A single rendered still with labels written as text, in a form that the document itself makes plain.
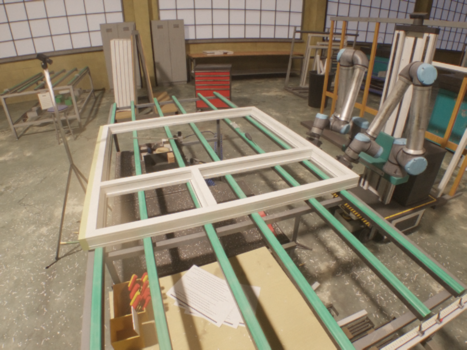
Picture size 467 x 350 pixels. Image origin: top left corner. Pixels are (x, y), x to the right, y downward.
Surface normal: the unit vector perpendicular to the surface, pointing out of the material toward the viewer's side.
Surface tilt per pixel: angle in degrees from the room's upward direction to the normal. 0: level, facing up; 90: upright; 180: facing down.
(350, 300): 0
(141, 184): 90
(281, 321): 0
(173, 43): 90
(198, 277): 0
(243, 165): 90
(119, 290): 90
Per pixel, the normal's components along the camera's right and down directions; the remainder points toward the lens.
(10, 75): 0.35, 0.47
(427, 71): -0.10, 0.39
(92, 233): 0.00, -0.86
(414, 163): -0.07, 0.58
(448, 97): -0.94, 0.18
